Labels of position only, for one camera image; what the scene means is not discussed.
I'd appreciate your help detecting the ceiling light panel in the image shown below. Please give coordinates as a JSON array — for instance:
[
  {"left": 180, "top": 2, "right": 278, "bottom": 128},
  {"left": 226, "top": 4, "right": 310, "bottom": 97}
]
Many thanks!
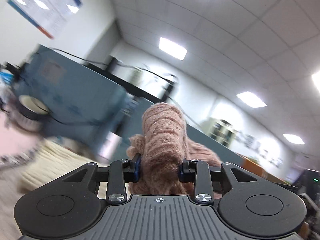
[
  {"left": 282, "top": 133, "right": 305, "bottom": 145},
  {"left": 236, "top": 92, "right": 267, "bottom": 108},
  {"left": 159, "top": 37, "right": 188, "bottom": 60},
  {"left": 311, "top": 71, "right": 320, "bottom": 92}
]

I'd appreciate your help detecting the beige printed blanket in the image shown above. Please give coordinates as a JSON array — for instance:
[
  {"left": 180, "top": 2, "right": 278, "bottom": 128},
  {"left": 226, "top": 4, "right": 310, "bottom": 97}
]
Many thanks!
[{"left": 0, "top": 164, "right": 33, "bottom": 240}]

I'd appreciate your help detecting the striped ceramic bowl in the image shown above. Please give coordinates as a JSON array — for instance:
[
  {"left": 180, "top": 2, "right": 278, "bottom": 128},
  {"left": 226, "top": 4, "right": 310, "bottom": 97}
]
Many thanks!
[{"left": 15, "top": 94, "right": 52, "bottom": 132}]

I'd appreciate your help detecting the orange cabinet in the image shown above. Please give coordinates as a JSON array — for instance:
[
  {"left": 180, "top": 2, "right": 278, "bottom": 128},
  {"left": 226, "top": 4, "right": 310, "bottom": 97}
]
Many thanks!
[{"left": 240, "top": 155, "right": 287, "bottom": 183}]

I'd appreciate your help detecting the pink knitted garment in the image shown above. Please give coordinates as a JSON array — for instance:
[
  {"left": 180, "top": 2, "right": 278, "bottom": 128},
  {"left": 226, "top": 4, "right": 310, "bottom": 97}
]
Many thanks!
[{"left": 126, "top": 102, "right": 223, "bottom": 195}]

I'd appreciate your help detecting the large blue foam board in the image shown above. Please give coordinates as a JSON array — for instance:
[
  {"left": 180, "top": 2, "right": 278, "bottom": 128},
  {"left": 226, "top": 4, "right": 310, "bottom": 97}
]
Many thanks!
[{"left": 15, "top": 44, "right": 128, "bottom": 157}]

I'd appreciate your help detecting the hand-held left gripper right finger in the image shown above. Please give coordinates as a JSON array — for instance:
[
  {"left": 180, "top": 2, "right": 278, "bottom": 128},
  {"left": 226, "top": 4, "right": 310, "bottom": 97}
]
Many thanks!
[{"left": 179, "top": 159, "right": 260, "bottom": 203}]

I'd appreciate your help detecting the wall poster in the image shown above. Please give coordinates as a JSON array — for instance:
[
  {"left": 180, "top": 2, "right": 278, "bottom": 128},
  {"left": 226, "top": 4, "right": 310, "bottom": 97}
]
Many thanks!
[{"left": 7, "top": 0, "right": 83, "bottom": 39}]

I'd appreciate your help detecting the cream knitted sweater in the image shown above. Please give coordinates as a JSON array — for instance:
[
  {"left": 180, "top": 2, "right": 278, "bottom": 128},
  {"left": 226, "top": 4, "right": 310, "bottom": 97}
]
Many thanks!
[{"left": 21, "top": 140, "right": 110, "bottom": 197}]

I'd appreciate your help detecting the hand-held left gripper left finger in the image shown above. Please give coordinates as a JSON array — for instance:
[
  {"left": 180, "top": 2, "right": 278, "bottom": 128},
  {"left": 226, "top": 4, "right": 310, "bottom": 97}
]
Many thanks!
[{"left": 60, "top": 154, "right": 142, "bottom": 204}]

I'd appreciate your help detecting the bookshelf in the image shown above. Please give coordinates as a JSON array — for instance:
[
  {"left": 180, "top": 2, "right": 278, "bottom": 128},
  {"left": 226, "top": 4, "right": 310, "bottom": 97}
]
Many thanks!
[{"left": 209, "top": 117, "right": 238, "bottom": 146}]

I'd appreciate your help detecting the black machine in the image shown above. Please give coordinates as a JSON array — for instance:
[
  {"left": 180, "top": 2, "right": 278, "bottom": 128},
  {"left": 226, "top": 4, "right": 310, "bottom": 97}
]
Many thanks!
[{"left": 296, "top": 169, "right": 320, "bottom": 200}]

